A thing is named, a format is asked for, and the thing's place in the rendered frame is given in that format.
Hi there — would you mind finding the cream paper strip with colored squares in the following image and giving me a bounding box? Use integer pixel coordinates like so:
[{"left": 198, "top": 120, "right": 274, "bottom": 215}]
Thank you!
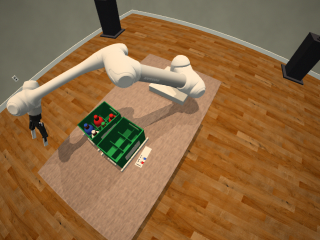
[{"left": 135, "top": 146, "right": 152, "bottom": 168}]

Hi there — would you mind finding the red bottle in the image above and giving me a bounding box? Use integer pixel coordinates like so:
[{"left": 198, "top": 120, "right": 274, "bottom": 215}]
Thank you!
[
  {"left": 94, "top": 115, "right": 104, "bottom": 128},
  {"left": 108, "top": 113, "right": 116, "bottom": 122}
]

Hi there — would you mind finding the green crate with dividers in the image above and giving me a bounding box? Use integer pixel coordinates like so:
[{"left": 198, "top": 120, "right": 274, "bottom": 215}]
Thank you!
[
  {"left": 77, "top": 105, "right": 122, "bottom": 146},
  {"left": 97, "top": 121, "right": 146, "bottom": 168}
]

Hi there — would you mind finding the cream bottle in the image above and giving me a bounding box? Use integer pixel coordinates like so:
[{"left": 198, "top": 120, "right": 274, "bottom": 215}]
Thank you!
[{"left": 91, "top": 130, "right": 99, "bottom": 138}]

